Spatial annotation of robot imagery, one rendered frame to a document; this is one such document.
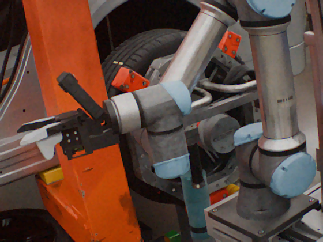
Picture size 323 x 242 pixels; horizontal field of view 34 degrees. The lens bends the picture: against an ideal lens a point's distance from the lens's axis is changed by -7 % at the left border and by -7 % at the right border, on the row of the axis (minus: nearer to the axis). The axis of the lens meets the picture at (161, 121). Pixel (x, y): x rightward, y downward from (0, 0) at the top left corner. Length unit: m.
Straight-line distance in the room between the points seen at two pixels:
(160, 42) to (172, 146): 0.89
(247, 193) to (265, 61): 0.39
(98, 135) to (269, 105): 0.37
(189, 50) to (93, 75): 0.47
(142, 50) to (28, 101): 0.51
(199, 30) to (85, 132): 0.36
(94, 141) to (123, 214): 0.74
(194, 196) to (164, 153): 0.81
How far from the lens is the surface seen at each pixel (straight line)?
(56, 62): 1.59
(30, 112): 2.16
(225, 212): 1.48
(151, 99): 1.08
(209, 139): 1.86
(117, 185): 1.75
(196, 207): 1.94
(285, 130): 1.22
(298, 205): 1.46
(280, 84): 1.18
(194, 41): 1.23
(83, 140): 1.06
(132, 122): 1.08
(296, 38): 2.78
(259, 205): 1.42
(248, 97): 1.86
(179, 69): 1.23
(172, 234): 1.73
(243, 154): 1.36
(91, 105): 1.06
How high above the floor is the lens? 1.55
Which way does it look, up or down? 19 degrees down
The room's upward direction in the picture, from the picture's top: 11 degrees counter-clockwise
